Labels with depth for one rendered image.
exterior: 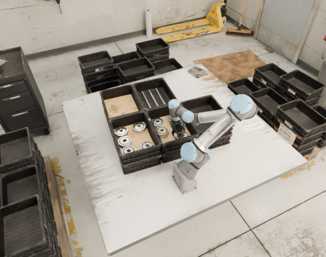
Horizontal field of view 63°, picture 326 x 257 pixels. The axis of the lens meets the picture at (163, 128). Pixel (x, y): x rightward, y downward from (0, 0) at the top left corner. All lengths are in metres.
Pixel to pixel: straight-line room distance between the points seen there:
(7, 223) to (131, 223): 0.97
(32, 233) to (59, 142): 1.45
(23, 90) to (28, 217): 1.39
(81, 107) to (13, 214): 1.06
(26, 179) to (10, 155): 0.28
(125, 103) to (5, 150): 1.19
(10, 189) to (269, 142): 2.22
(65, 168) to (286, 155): 2.20
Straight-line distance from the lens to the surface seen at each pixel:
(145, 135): 2.08
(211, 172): 2.03
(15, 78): 3.04
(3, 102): 3.21
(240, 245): 2.58
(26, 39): 5.09
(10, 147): 2.85
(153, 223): 1.80
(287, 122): 2.88
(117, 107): 2.37
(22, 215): 2.33
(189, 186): 1.86
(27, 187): 2.61
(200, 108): 2.33
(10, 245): 2.25
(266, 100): 3.32
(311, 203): 3.01
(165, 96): 2.45
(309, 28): 4.70
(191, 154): 1.61
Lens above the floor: 2.33
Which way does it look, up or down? 45 degrees down
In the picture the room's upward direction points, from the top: 1 degrees counter-clockwise
